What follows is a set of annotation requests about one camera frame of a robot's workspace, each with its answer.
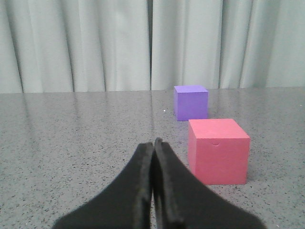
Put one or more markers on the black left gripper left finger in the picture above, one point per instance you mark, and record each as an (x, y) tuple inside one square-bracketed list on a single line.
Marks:
[(124, 204)]

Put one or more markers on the grey-white curtain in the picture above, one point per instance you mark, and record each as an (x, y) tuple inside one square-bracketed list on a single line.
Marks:
[(124, 45)]

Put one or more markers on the red foam cube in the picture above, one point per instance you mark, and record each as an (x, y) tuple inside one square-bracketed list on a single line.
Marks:
[(218, 151)]

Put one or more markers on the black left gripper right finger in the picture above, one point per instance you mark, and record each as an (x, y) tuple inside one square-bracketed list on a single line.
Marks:
[(183, 202)]

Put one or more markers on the purple foam cube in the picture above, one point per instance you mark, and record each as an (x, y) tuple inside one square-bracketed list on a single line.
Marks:
[(190, 102)]

